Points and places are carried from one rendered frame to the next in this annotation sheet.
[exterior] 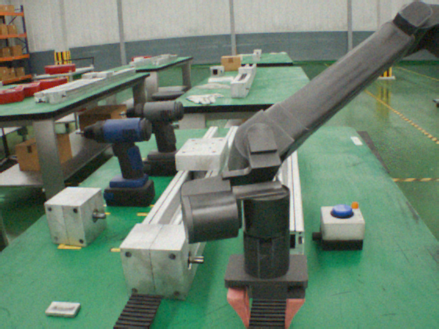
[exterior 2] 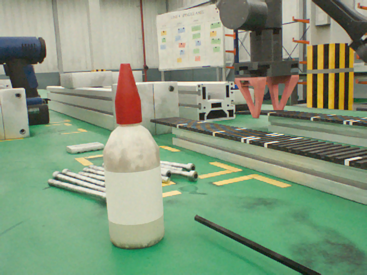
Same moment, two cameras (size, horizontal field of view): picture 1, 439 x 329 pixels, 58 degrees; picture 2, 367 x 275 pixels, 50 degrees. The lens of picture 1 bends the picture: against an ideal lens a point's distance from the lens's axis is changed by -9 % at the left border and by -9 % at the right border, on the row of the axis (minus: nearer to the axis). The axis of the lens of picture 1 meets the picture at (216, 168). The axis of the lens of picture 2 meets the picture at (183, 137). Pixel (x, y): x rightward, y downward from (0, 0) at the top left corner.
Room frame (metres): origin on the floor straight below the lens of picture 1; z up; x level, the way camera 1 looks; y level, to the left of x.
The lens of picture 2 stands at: (-0.01, 0.50, 0.89)
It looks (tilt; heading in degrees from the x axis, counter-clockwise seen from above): 9 degrees down; 323
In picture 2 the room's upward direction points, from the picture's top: 3 degrees counter-clockwise
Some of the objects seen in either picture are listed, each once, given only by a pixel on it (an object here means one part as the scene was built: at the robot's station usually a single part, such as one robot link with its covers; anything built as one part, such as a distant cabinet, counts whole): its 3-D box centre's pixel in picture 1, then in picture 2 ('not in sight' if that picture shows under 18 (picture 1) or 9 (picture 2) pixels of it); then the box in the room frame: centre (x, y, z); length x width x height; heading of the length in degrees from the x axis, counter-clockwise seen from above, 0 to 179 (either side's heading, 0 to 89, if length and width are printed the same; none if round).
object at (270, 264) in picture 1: (266, 254); (266, 51); (0.46, -0.06, 0.92); 0.10 x 0.07 x 0.07; 80
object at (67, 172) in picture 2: not in sight; (91, 181); (0.36, 0.34, 0.78); 0.11 x 0.01 x 0.01; 9
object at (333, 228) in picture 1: (336, 227); (230, 100); (0.74, -0.23, 0.81); 0.10 x 0.08 x 0.06; 80
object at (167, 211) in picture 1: (204, 176); (87, 101); (1.07, 0.03, 0.82); 0.80 x 0.10 x 0.09; 170
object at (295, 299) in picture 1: (277, 300); (272, 90); (0.46, -0.07, 0.85); 0.07 x 0.07 x 0.09; 80
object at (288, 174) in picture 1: (277, 175); (147, 96); (1.03, -0.16, 0.82); 0.80 x 0.10 x 0.09; 170
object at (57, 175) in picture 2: not in sight; (82, 184); (0.36, 0.35, 0.78); 0.11 x 0.01 x 0.01; 9
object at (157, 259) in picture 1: (166, 261); (151, 107); (0.63, 0.09, 0.83); 0.12 x 0.09 x 0.10; 80
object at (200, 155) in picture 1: (204, 158); (86, 84); (1.07, 0.03, 0.87); 0.16 x 0.11 x 0.07; 170
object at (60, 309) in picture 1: (63, 309); (85, 148); (0.55, 0.26, 0.78); 0.05 x 0.03 x 0.01; 84
